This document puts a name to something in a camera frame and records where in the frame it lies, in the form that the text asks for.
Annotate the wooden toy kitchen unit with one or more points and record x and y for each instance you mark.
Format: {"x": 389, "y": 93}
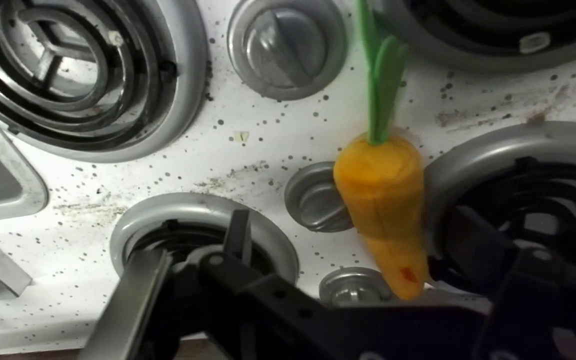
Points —
{"x": 235, "y": 146}

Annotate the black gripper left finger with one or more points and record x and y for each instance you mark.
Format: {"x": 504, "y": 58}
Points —
{"x": 235, "y": 301}

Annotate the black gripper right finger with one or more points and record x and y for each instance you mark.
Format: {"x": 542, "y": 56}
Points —
{"x": 541, "y": 306}

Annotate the black toy stove burner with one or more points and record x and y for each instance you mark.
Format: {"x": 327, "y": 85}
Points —
{"x": 169, "y": 210}
{"x": 500, "y": 142}
{"x": 169, "y": 100}
{"x": 435, "y": 41}

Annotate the grey stove top knob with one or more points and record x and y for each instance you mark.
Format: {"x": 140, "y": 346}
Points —
{"x": 350, "y": 290}
{"x": 308, "y": 201}
{"x": 288, "y": 47}

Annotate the grey toy sink basin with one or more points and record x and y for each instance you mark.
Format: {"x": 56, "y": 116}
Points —
{"x": 0, "y": 181}

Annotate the yellow toy carrot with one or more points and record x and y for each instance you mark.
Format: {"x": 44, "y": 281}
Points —
{"x": 381, "y": 193}

